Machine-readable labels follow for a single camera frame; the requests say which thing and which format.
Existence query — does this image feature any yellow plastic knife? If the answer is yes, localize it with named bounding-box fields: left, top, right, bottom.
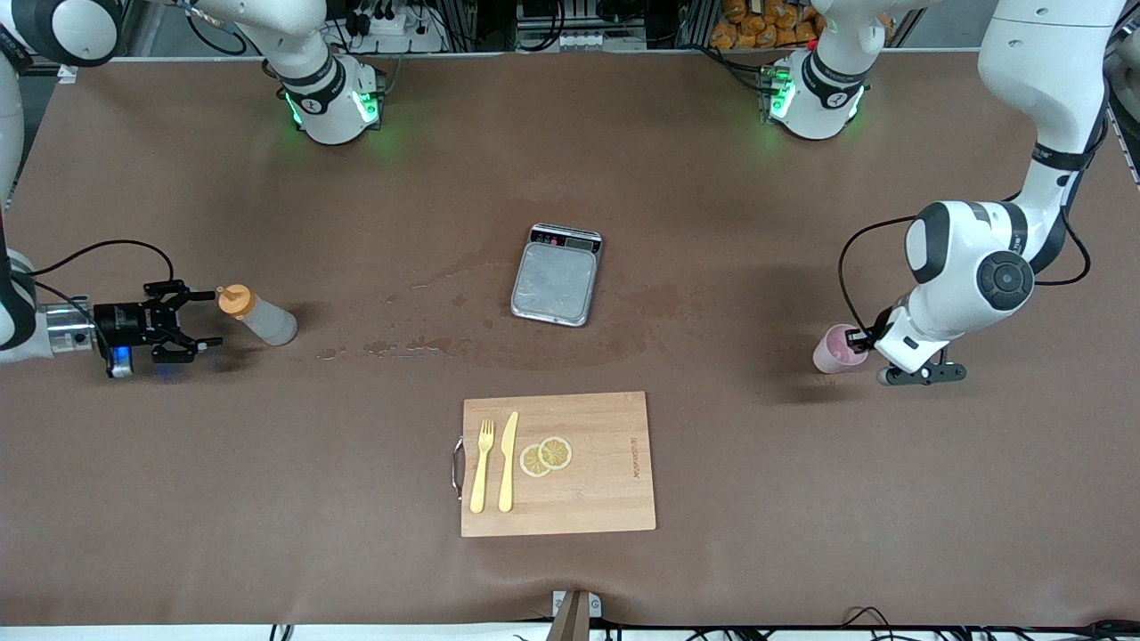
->
left=498, top=411, right=519, bottom=514

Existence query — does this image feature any wooden cutting board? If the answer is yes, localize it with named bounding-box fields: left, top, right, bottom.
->
left=460, top=391, right=657, bottom=539

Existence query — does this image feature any metal table edge bracket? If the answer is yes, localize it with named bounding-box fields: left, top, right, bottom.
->
left=551, top=589, right=603, bottom=641

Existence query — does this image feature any silver digital kitchen scale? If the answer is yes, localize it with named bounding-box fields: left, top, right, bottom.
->
left=510, top=223, right=605, bottom=328

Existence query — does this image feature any yellow plastic fork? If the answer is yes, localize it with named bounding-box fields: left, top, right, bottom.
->
left=470, top=420, right=495, bottom=515

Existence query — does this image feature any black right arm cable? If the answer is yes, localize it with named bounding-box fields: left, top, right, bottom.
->
left=31, top=239, right=176, bottom=308

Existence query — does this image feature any orange snack pile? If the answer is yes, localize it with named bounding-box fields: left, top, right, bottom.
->
left=710, top=0, right=825, bottom=50

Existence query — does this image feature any white power strip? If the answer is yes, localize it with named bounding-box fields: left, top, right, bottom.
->
left=354, top=11, right=446, bottom=54

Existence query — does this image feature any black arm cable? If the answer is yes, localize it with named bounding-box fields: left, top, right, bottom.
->
left=31, top=239, right=176, bottom=308
left=838, top=191, right=1093, bottom=337

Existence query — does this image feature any black floor cable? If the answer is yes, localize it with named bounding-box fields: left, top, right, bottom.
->
left=842, top=606, right=1140, bottom=641

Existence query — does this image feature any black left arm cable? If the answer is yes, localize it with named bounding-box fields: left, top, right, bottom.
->
left=838, top=191, right=1093, bottom=337

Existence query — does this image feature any clear squeeze bottle orange cap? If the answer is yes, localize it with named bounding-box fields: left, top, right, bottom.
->
left=217, top=284, right=299, bottom=347

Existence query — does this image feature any pink plastic cup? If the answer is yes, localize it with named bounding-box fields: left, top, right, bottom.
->
left=812, top=324, right=870, bottom=375

